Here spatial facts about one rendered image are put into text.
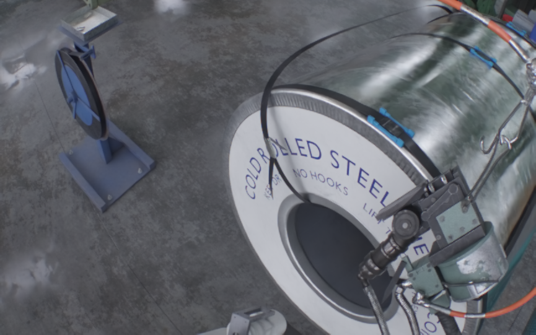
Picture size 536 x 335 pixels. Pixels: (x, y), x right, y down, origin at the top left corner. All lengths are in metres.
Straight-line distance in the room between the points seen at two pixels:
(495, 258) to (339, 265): 1.02
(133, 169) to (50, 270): 0.93
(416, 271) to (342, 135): 0.42
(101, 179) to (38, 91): 1.35
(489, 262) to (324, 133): 0.59
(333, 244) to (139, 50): 2.55
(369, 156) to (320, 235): 0.70
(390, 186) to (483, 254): 0.37
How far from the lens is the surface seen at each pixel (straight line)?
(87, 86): 2.04
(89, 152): 2.83
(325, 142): 1.10
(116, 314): 2.19
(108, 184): 2.61
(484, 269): 0.77
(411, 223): 0.80
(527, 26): 3.52
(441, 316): 0.87
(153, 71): 3.36
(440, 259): 0.78
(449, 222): 0.76
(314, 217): 1.61
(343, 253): 1.71
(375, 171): 1.02
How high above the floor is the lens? 2.00
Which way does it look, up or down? 49 degrees down
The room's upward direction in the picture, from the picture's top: 7 degrees clockwise
